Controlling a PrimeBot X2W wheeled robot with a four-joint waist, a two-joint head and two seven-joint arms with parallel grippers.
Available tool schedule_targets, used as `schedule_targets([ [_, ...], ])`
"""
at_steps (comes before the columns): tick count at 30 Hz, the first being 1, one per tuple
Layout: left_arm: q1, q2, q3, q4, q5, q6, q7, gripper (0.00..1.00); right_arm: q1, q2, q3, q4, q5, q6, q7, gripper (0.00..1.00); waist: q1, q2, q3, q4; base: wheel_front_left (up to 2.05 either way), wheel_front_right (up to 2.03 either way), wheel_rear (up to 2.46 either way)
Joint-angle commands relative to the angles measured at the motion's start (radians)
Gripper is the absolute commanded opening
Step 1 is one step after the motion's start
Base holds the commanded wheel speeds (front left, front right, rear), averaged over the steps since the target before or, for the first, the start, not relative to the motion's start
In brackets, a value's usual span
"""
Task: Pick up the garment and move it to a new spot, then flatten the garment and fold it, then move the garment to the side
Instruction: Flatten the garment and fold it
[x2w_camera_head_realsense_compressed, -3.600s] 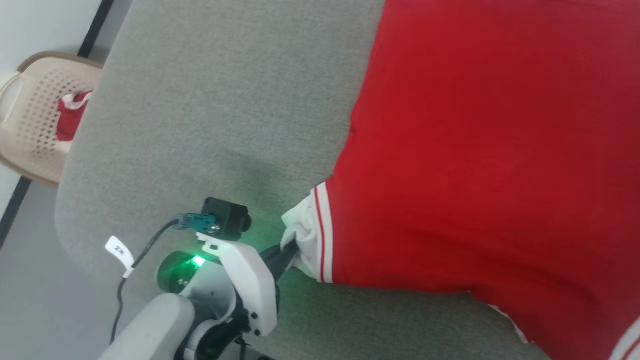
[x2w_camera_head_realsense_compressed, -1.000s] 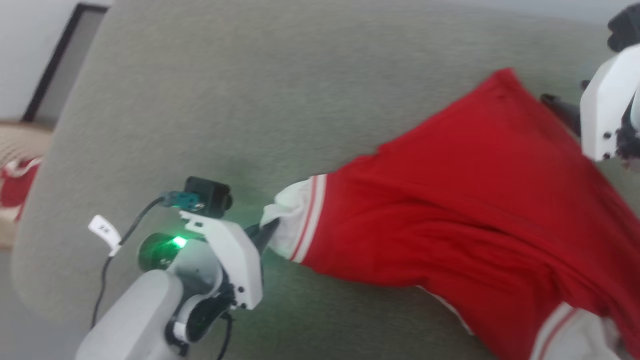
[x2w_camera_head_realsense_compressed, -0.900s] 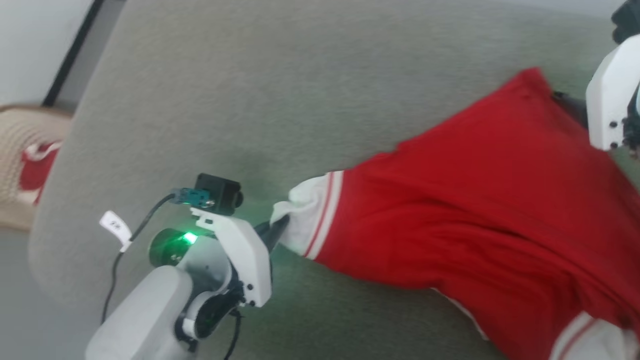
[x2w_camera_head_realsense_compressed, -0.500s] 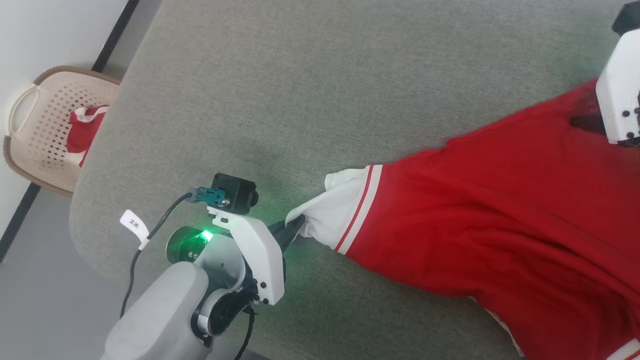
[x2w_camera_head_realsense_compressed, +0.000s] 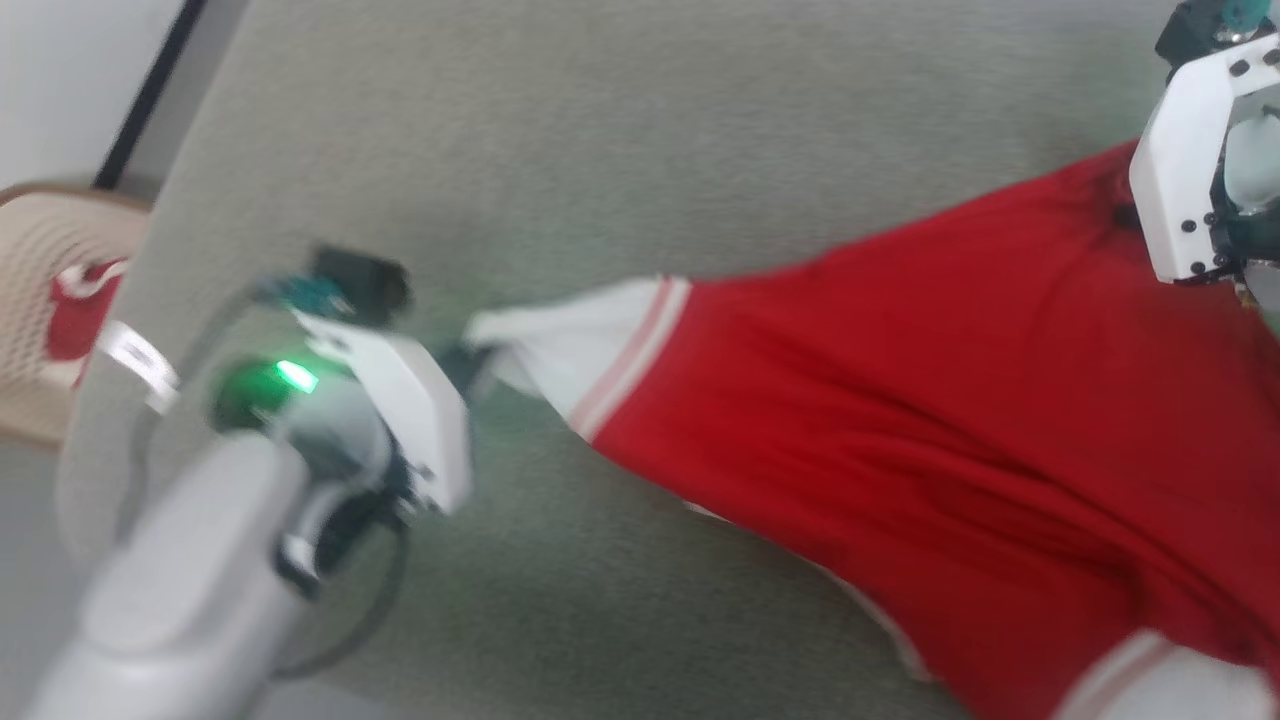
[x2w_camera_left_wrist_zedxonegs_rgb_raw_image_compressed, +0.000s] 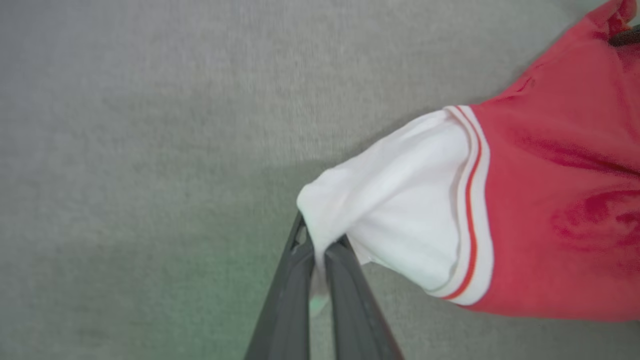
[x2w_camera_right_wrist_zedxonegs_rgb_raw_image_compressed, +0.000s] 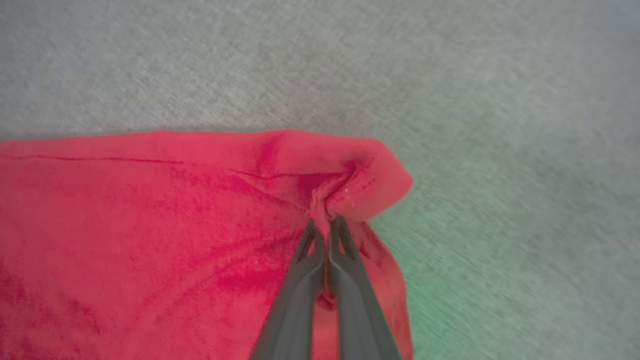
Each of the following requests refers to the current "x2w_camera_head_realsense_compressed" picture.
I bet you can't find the grey fabric sofa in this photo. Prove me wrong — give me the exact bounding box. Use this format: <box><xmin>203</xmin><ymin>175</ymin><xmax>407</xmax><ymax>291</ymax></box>
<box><xmin>55</xmin><ymin>0</ymin><xmax>1280</xmax><ymax>720</ymax></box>

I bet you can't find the red cloth with white trim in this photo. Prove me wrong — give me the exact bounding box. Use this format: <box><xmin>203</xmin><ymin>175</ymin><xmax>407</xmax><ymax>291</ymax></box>
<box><xmin>45</xmin><ymin>258</ymin><xmax>131</xmax><ymax>363</ymax></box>

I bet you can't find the red garment with white trim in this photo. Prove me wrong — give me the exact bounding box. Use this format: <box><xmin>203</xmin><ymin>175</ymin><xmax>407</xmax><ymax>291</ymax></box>
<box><xmin>465</xmin><ymin>140</ymin><xmax>1280</xmax><ymax>720</ymax></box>

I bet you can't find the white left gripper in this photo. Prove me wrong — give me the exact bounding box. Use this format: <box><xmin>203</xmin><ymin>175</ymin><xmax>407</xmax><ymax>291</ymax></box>
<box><xmin>290</xmin><ymin>305</ymin><xmax>498</xmax><ymax>517</ymax></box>

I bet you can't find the beige laundry basket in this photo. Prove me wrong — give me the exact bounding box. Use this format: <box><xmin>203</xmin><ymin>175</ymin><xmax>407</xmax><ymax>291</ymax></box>
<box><xmin>0</xmin><ymin>183</ymin><xmax>153</xmax><ymax>446</ymax></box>

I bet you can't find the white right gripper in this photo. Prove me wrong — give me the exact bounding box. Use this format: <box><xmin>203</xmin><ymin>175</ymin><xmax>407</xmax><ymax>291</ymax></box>
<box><xmin>1130</xmin><ymin>35</ymin><xmax>1280</xmax><ymax>287</ymax></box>

